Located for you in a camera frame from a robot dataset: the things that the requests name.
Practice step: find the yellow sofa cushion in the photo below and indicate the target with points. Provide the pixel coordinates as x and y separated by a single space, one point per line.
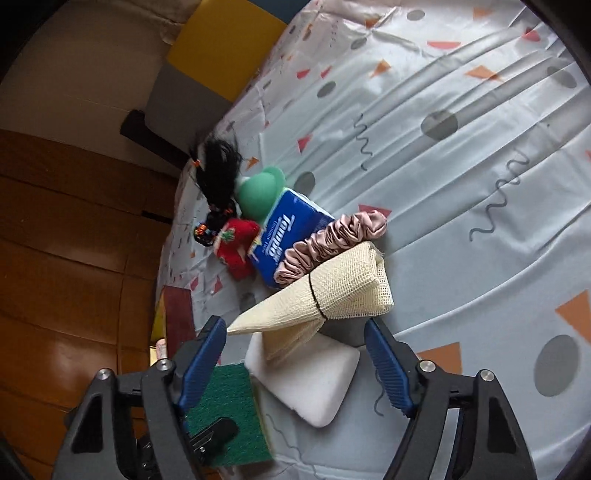
226 46

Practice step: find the grey sofa cushion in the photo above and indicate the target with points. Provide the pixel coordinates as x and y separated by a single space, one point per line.
184 101

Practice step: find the cream mesh cloth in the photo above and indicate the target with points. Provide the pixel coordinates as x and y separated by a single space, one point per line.
341 286

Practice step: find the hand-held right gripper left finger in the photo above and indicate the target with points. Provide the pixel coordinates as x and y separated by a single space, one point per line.
203 364

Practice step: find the blue tissue pack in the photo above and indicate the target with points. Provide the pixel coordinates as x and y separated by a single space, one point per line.
281 230

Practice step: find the pink satin scrunchie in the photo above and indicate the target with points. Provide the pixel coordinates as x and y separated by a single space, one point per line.
323 240

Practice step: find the green scouring sponge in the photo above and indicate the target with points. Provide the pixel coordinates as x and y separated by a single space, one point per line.
235 397

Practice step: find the white sponge block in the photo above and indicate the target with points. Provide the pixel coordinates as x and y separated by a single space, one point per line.
314 378

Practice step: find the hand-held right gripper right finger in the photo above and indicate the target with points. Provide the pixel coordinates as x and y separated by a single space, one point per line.
390 369

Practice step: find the patterned white tablecloth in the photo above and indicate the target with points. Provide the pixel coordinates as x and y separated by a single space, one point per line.
461 207

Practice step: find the dark red panel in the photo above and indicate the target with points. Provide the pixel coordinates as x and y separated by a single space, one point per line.
178 314

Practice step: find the black hairpiece with coloured beads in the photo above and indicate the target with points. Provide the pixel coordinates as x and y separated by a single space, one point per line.
217 170

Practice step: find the black sofa cushion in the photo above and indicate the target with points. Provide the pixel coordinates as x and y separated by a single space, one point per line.
147 134

